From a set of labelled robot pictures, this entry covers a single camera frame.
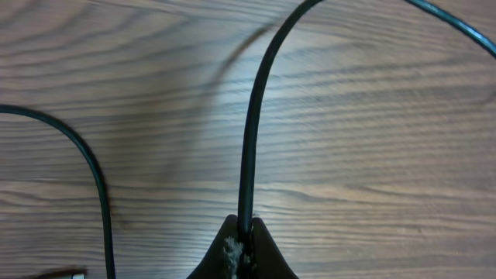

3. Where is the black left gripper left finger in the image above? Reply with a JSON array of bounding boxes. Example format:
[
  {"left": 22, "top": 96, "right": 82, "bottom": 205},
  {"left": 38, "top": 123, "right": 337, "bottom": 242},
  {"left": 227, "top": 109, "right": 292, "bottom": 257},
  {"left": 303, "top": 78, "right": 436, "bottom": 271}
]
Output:
[{"left": 188, "top": 215, "right": 243, "bottom": 279}]

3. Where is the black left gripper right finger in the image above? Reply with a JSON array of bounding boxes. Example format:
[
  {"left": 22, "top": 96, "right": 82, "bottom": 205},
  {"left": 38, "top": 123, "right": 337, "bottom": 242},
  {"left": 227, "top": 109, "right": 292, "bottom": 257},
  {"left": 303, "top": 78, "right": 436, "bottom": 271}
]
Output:
[{"left": 249, "top": 218, "right": 298, "bottom": 279}]

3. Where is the black USB cable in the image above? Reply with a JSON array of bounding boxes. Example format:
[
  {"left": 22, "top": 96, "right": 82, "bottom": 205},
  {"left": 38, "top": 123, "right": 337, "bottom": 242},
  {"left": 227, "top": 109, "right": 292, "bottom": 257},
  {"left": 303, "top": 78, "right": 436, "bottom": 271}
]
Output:
[
  {"left": 236, "top": 0, "right": 496, "bottom": 241},
  {"left": 0, "top": 103, "right": 117, "bottom": 279}
]

